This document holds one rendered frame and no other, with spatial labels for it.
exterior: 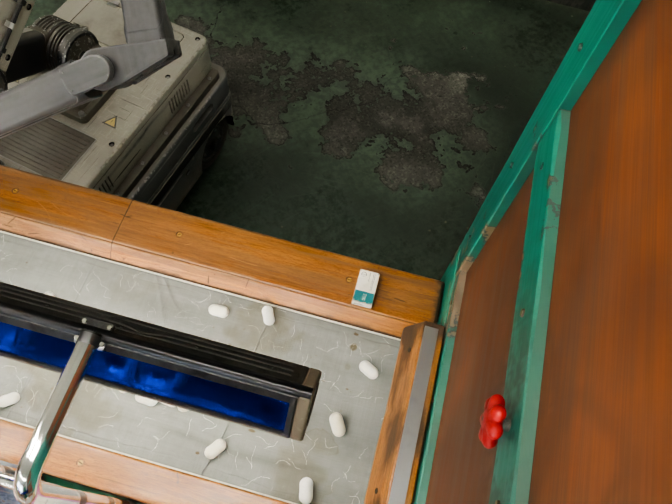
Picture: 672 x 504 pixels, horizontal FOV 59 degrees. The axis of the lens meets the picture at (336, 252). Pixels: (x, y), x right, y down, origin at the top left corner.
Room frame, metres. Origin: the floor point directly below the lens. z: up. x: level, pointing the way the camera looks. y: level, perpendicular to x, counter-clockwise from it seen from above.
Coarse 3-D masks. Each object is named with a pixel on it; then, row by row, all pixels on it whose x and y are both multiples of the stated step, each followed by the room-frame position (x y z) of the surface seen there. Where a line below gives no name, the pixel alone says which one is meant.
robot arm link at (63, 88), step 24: (48, 72) 0.54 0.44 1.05; (72, 72) 0.53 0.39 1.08; (96, 72) 0.53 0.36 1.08; (0, 96) 0.51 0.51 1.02; (24, 96) 0.51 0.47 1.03; (48, 96) 0.52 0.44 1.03; (72, 96) 0.52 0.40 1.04; (96, 96) 0.54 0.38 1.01; (0, 120) 0.48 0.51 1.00; (24, 120) 0.49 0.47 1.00
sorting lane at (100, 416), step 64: (0, 256) 0.38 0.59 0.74; (64, 256) 0.39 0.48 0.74; (192, 320) 0.31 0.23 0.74; (256, 320) 0.32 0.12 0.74; (320, 320) 0.34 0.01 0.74; (0, 384) 0.16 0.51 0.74; (320, 384) 0.23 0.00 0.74; (384, 384) 0.24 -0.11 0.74; (128, 448) 0.09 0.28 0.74; (192, 448) 0.10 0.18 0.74; (256, 448) 0.12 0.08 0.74; (320, 448) 0.13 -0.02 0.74
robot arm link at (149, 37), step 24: (120, 0) 0.62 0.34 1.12; (144, 0) 0.62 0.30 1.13; (144, 24) 0.60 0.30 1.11; (168, 24) 0.63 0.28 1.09; (96, 48) 0.56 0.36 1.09; (120, 48) 0.57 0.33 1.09; (144, 48) 0.57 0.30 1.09; (168, 48) 0.58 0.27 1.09; (120, 72) 0.54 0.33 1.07; (144, 72) 0.56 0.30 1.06
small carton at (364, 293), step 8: (360, 272) 0.42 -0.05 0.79; (368, 272) 0.42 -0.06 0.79; (360, 280) 0.41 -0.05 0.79; (368, 280) 0.41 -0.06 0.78; (376, 280) 0.41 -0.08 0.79; (360, 288) 0.39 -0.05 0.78; (368, 288) 0.39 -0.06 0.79; (360, 296) 0.38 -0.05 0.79; (368, 296) 0.38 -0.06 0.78; (360, 304) 0.37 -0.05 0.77; (368, 304) 0.36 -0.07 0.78
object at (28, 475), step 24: (96, 336) 0.16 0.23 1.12; (72, 360) 0.13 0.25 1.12; (72, 384) 0.11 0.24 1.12; (48, 408) 0.08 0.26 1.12; (48, 432) 0.06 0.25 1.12; (24, 456) 0.04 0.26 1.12; (48, 456) 0.04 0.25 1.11; (0, 480) 0.02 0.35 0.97; (24, 480) 0.02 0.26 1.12; (48, 480) 0.03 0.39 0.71
